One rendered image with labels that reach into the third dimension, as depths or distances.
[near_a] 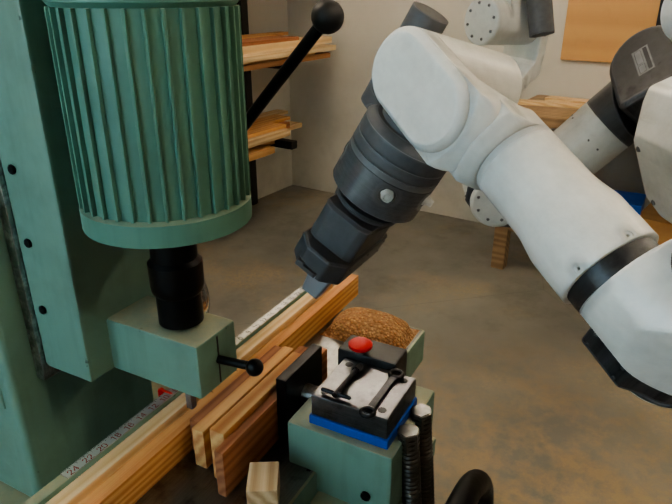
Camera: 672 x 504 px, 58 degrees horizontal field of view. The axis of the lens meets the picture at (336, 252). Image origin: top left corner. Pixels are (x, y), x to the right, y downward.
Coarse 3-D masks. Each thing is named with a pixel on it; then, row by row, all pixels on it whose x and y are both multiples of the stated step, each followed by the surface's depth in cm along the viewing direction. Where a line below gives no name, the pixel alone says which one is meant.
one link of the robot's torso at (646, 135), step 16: (656, 96) 73; (640, 112) 77; (656, 112) 72; (640, 128) 74; (656, 128) 71; (640, 144) 74; (656, 144) 70; (640, 160) 77; (656, 160) 72; (656, 176) 74; (656, 192) 76; (656, 208) 78
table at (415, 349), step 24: (336, 360) 94; (408, 360) 97; (192, 456) 75; (264, 456) 75; (288, 456) 75; (168, 480) 71; (192, 480) 71; (216, 480) 71; (288, 480) 71; (312, 480) 72
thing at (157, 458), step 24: (336, 288) 108; (312, 312) 100; (336, 312) 107; (288, 336) 93; (312, 336) 100; (168, 432) 73; (144, 456) 69; (168, 456) 72; (120, 480) 66; (144, 480) 69
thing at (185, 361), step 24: (120, 312) 73; (144, 312) 73; (120, 336) 72; (144, 336) 70; (168, 336) 68; (192, 336) 68; (216, 336) 69; (120, 360) 73; (144, 360) 71; (168, 360) 69; (192, 360) 67; (168, 384) 71; (192, 384) 69; (216, 384) 71
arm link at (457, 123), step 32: (416, 32) 45; (384, 64) 48; (416, 64) 45; (448, 64) 43; (384, 96) 48; (416, 96) 45; (448, 96) 43; (480, 96) 42; (416, 128) 45; (448, 128) 43; (480, 128) 42; (512, 128) 42; (544, 128) 43; (448, 160) 44; (480, 160) 43
